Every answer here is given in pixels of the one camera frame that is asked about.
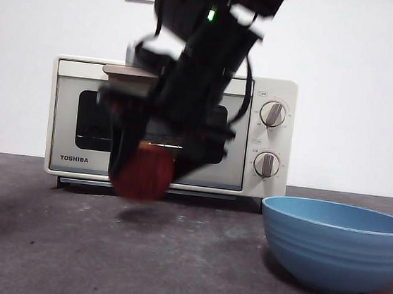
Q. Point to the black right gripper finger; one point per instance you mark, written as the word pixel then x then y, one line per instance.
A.
pixel 199 156
pixel 123 149

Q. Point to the red apple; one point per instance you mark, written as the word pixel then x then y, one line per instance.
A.
pixel 146 180

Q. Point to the blue ribbed bowl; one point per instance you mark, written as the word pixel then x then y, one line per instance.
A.
pixel 330 254

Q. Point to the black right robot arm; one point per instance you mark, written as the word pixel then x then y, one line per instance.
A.
pixel 209 67

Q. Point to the cream Toshiba toaster oven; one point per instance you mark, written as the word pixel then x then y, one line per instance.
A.
pixel 284 89

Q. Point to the cream timer knob, tan grip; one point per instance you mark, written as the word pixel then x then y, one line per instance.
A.
pixel 267 165

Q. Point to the cream temperature knob, tan grip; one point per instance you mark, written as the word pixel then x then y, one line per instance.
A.
pixel 273 114

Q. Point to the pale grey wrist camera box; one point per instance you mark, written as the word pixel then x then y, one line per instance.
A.
pixel 132 54

